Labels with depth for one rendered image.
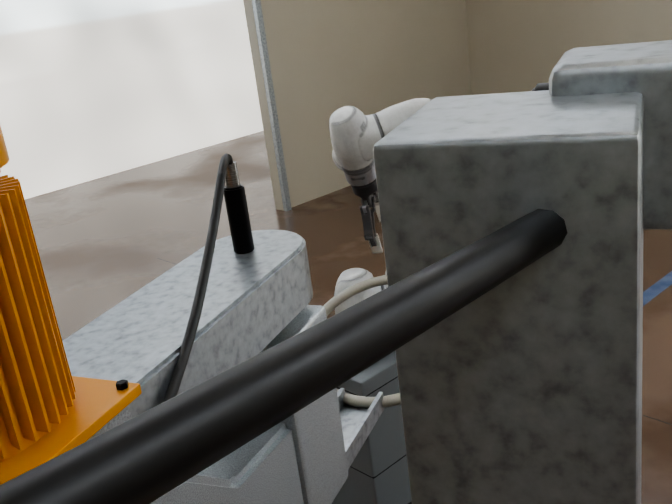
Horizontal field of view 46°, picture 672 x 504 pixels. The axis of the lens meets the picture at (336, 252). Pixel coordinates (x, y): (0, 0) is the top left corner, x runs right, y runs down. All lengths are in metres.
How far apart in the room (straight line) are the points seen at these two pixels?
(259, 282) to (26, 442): 0.54
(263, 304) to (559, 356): 0.82
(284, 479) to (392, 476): 1.60
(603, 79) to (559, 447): 0.30
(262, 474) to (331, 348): 1.10
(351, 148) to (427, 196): 1.44
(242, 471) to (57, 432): 0.50
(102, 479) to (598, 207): 0.40
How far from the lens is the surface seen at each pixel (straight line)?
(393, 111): 2.05
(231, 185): 1.48
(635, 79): 0.71
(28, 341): 0.94
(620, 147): 0.57
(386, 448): 3.03
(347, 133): 2.01
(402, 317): 0.41
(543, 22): 9.16
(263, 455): 1.47
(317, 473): 1.65
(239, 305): 1.30
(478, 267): 0.48
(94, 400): 1.04
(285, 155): 7.75
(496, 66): 9.57
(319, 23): 8.02
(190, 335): 1.18
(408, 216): 0.61
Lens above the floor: 2.18
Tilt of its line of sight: 20 degrees down
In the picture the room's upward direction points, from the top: 8 degrees counter-clockwise
